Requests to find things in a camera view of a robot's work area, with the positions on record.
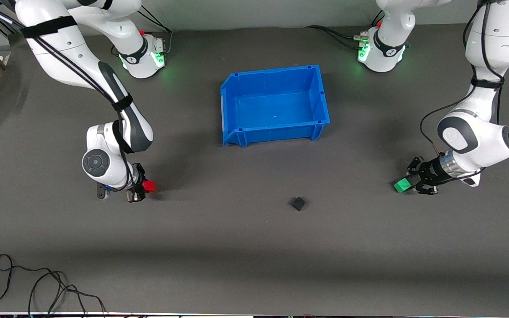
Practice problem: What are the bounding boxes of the blue plastic storage bin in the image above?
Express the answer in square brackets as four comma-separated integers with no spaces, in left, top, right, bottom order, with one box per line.
[220,64,330,148]

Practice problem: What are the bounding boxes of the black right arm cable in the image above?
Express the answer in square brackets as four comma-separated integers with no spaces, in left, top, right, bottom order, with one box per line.
[0,0,137,191]

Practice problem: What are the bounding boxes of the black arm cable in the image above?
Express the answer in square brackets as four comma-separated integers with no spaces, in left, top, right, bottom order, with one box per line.
[420,0,505,156]
[0,0,137,191]

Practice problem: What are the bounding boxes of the loose black table cable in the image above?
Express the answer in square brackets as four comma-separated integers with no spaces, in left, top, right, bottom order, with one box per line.
[0,254,107,315]

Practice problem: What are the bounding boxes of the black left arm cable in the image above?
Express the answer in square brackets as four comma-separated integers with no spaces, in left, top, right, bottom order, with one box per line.
[420,0,505,156]

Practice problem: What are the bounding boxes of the black right arm base cables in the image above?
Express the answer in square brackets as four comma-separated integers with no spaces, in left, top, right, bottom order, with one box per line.
[137,9,174,57]

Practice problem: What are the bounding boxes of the black arm base cables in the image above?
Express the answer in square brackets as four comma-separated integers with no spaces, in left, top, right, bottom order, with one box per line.
[305,9,385,51]
[137,9,174,57]

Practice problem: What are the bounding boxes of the black left arm base cables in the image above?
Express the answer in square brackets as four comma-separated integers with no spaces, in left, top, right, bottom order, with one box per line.
[305,9,385,51]

